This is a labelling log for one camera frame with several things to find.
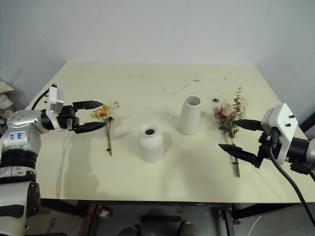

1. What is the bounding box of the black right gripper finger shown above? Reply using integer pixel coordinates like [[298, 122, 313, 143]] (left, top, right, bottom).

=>
[[218, 144, 263, 169], [232, 118, 264, 132]]

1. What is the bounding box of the short round white vase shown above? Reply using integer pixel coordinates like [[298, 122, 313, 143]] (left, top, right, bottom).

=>
[[137, 124, 165, 163]]

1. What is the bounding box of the dark rounded robot foot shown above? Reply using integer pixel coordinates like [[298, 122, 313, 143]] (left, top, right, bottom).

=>
[[118, 223, 140, 236], [179, 220, 199, 236]]

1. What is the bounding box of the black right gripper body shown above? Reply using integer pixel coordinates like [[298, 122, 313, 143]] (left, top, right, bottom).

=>
[[257, 128, 283, 160]]

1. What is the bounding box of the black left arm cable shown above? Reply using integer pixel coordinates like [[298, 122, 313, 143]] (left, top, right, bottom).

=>
[[30, 87, 51, 111]]

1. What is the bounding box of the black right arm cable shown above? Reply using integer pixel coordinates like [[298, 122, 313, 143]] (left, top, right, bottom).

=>
[[269, 127, 315, 224]]

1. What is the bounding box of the yellow dried flower sprig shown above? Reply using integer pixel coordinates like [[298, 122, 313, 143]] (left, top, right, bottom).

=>
[[90, 99, 121, 156]]

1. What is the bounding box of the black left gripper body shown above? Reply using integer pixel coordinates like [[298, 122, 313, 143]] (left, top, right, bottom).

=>
[[57, 105, 80, 132]]

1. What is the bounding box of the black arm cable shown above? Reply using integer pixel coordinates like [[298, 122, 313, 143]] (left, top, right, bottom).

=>
[[30, 87, 51, 111], [269, 127, 315, 224]]

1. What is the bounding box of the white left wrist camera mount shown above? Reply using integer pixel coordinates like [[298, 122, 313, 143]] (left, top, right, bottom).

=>
[[45, 84, 65, 117]]

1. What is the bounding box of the pink rose bouquet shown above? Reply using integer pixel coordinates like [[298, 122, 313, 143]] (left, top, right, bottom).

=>
[[212, 87, 250, 178]]

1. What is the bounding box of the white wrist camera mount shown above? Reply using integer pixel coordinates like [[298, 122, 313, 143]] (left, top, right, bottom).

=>
[[261, 103, 299, 163], [45, 84, 65, 117]]

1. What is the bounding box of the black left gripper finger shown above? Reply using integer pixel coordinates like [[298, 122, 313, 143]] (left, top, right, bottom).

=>
[[73, 121, 107, 134], [72, 100, 104, 111]]

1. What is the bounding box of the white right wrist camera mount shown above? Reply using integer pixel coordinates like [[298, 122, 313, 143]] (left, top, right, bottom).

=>
[[261, 103, 299, 163]]

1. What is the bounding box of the tall tapered white vase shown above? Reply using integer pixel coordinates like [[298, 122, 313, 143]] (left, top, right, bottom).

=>
[[177, 96, 202, 135]]

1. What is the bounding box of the crumpled grey cloth pile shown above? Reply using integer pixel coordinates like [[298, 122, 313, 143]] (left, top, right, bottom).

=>
[[0, 79, 16, 123]]

